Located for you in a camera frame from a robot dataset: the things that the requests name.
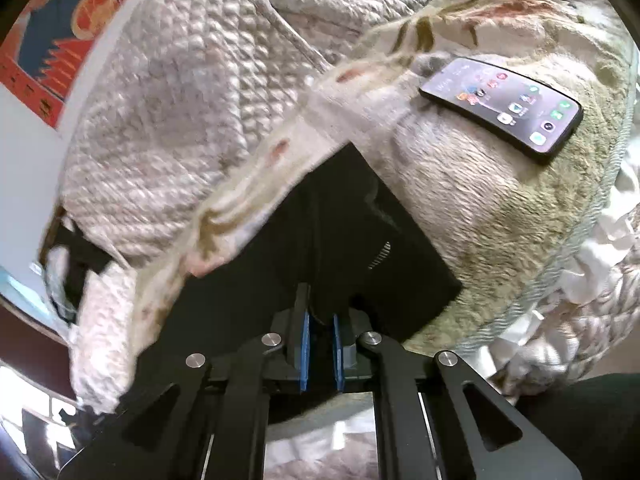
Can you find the floral fleece blanket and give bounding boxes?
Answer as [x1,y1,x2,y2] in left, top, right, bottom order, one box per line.
[130,0,638,366]

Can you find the quilted pale floral bedspread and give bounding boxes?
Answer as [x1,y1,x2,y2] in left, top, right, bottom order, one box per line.
[42,0,468,413]

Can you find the black pants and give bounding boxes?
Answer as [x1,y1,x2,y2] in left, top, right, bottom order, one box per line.
[145,142,463,426]

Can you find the red and blue wall poster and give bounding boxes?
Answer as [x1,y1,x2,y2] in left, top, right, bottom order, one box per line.
[0,0,166,131]

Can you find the black strap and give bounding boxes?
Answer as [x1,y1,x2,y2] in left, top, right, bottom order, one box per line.
[49,217,115,323]

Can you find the black smartphone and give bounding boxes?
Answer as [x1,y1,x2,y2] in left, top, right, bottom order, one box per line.
[418,56,584,165]

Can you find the dark brown furniture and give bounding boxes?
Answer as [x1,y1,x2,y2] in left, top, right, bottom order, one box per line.
[0,300,77,403]

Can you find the person's dark clothing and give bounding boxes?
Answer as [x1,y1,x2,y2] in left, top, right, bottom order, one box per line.
[515,370,640,480]

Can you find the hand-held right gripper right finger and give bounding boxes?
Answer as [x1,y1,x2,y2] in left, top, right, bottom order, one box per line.
[332,307,583,480]

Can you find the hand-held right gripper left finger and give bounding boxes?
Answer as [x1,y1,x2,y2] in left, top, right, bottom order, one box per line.
[57,282,313,480]

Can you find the white ruffled cloth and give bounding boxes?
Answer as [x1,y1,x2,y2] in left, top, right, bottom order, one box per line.
[480,157,640,401]

